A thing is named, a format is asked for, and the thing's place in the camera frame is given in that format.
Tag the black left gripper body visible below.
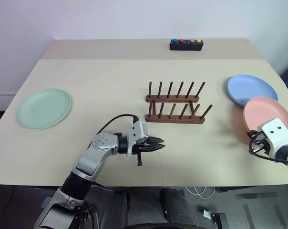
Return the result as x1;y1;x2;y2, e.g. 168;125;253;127
132;136;153;167

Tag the black button box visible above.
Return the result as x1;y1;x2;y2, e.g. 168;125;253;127
169;38;204;52

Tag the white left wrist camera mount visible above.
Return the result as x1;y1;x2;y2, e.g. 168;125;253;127
126;121;149;157

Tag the wooden dish rack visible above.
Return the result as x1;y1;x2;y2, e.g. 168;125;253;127
145;81;213;125

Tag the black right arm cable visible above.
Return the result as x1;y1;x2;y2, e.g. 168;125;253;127
247;140;288;166

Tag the green plate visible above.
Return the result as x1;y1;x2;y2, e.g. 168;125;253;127
16;88;72;131

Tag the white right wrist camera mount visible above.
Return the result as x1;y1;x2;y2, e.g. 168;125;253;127
257;118;288;157

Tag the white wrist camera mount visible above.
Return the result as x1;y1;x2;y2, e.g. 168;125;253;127
126;121;149;157
257;118;288;157

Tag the pink plate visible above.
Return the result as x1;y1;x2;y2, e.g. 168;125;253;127
243;96;288;141

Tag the dark rounded robot leg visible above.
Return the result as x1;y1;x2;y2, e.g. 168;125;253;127
103;188;132;225
159;187;195;225

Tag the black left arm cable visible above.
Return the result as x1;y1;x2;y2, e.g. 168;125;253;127
96;114;140;135

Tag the white floor cable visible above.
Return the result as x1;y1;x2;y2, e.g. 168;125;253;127
184;186;216;199

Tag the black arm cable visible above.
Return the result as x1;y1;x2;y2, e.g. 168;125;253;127
247;140;288;166
96;114;140;135

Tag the blue plate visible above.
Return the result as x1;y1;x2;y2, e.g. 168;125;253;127
227;74;279;107

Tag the black metal floor bracket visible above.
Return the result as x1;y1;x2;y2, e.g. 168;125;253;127
197;206;228;226

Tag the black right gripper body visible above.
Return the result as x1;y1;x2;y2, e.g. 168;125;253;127
248;133;271;155

